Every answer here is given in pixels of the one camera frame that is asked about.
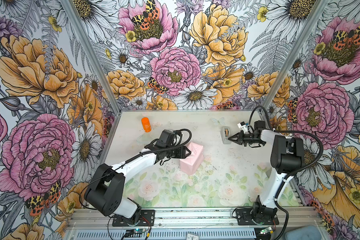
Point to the white slotted cable duct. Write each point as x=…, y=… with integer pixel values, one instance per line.
x=168, y=234

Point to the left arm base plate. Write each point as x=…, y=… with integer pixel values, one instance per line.
x=142, y=218

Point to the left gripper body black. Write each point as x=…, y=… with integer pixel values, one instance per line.
x=178, y=153

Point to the grey tape dispenser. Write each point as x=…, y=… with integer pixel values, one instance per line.
x=225, y=134

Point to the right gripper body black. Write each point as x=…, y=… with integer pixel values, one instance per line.
x=245, y=138

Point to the blue-grey cloth pad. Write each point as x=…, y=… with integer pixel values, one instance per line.
x=304, y=233

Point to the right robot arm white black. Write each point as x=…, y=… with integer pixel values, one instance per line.
x=287, y=155

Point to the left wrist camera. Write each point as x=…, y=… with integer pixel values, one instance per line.
x=166, y=139

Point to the aluminium front rail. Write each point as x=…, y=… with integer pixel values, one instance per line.
x=192, y=218

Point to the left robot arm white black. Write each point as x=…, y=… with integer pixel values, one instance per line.
x=105, y=190

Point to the orange tube bottle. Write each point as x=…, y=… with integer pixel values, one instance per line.
x=146, y=124

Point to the purple wrapping paper sheet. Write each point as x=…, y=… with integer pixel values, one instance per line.
x=194, y=158

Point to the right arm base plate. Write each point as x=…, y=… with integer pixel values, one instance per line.
x=247, y=217

